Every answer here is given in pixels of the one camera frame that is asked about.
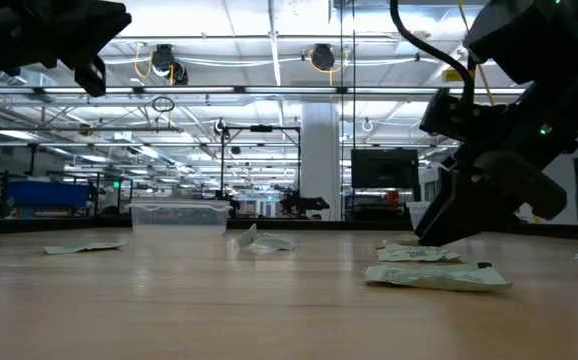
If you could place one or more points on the black background rig frame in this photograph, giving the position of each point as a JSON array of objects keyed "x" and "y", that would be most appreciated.
[{"x": 222, "y": 160}]

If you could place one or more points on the black monitor screen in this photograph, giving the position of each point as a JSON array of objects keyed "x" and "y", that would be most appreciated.
[{"x": 384, "y": 169}]

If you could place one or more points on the black aluminium table frame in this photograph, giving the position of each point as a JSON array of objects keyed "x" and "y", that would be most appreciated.
[{"x": 69, "y": 226}]

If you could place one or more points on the white building pillar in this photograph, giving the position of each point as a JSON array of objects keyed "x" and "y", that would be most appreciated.
[{"x": 321, "y": 160}]

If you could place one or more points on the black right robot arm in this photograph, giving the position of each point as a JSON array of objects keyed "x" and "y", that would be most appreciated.
[{"x": 559, "y": 35}]

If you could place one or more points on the clear rectangular plastic bin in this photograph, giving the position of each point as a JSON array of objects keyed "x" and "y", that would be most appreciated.
[{"x": 179, "y": 217}]

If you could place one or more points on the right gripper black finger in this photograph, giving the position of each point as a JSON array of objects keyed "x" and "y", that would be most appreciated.
[
  {"x": 454, "y": 215},
  {"x": 504, "y": 215}
]

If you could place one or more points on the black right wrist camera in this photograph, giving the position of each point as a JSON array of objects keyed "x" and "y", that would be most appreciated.
[{"x": 456, "y": 117}]

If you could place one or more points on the thin black vertical pole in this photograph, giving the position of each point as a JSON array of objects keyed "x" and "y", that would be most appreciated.
[{"x": 353, "y": 100}]

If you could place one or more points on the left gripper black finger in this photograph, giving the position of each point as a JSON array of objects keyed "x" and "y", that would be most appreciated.
[{"x": 101, "y": 25}]

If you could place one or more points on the black background robot arm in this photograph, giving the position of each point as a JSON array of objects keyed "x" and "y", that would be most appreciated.
[{"x": 304, "y": 204}]

